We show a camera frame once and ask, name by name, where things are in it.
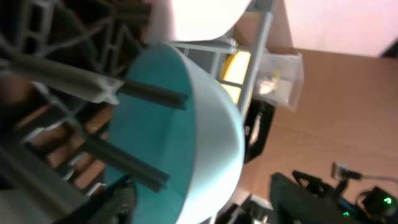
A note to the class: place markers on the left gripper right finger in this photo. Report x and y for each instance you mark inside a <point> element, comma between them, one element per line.
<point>293,204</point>

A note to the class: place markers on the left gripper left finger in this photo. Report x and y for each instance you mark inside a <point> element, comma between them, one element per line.
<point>115,204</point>

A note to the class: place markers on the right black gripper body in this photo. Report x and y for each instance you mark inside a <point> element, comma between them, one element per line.
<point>320,188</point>

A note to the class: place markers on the light blue bowl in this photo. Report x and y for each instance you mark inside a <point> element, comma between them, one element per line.
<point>201,147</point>

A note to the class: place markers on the black waste tray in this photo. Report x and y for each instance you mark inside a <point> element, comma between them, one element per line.
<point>256,128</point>

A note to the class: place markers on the grey plastic dishwasher rack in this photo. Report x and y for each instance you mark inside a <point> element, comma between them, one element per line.
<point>77,54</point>

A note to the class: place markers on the yellow plastic plate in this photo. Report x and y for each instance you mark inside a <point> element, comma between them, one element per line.
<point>234,71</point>

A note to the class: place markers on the pink white bowl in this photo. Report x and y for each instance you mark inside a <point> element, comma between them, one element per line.
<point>192,20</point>

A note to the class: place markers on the clear plastic bin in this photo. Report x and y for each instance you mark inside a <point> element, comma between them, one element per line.
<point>280,80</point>

